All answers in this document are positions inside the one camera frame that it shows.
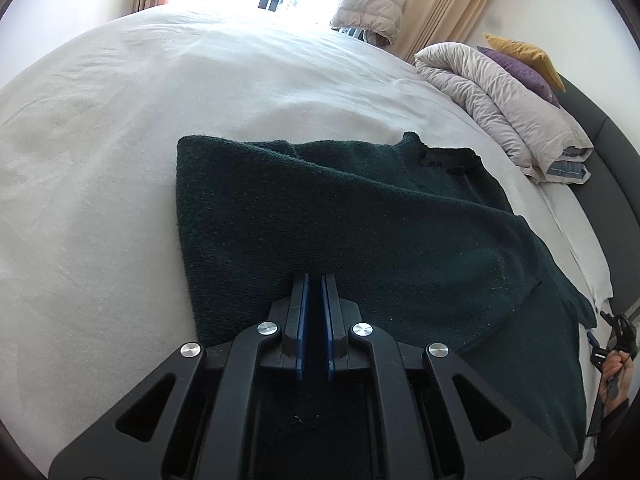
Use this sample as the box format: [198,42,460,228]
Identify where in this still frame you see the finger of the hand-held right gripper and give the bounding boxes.
[599,311,623,343]
[586,329,613,368]

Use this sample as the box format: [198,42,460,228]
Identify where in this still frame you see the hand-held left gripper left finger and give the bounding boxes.
[48,272,313,480]

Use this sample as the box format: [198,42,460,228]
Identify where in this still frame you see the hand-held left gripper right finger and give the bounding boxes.
[320,272,577,480]

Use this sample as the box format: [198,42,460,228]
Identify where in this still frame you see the dark green knit sweater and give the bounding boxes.
[175,131,598,480]

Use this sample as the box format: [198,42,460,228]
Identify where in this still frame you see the person's right forearm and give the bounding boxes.
[587,395,632,457]

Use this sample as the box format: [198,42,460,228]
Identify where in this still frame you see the person's right hand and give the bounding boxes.
[600,350,630,412]

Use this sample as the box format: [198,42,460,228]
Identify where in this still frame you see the white pillow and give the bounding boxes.
[537,180,613,306]

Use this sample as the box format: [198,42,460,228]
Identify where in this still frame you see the grey padded headboard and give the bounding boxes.
[555,72,640,321]

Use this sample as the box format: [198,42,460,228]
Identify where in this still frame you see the folded beige duvet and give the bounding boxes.
[414,42,595,186]

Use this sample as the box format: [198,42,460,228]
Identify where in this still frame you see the bed with white sheet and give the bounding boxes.
[0,7,613,441]

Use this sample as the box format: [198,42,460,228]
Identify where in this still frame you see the purple pillow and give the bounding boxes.
[476,46,562,109]

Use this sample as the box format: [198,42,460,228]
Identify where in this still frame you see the yellow pillow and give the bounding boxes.
[482,33,567,93]

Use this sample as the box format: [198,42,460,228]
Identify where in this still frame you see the beige puffer jacket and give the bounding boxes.
[329,0,405,48]

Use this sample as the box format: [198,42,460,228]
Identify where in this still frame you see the wide beige curtain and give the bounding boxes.
[390,0,506,63]

